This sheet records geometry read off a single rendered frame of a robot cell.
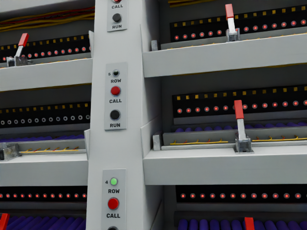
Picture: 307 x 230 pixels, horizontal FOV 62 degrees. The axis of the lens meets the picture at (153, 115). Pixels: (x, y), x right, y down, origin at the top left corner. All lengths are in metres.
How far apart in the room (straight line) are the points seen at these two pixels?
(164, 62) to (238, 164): 0.21
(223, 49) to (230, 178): 0.21
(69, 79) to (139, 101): 0.15
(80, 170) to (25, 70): 0.23
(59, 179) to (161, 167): 0.18
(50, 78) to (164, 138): 0.25
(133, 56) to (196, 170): 0.23
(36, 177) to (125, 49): 0.28
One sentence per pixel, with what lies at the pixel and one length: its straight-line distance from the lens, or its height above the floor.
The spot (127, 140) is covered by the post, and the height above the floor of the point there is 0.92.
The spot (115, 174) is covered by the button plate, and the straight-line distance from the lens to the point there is 0.43.
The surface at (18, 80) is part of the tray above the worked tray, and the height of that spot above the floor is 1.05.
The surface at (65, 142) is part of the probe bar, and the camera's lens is 0.53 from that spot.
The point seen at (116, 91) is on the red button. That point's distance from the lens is 0.45.
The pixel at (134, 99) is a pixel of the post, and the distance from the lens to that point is 0.44.
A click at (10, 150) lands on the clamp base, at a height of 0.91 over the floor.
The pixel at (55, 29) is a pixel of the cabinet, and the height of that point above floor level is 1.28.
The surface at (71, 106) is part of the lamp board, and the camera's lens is 0.67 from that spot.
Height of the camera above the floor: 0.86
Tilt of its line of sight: 13 degrees up
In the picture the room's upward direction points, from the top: 1 degrees counter-clockwise
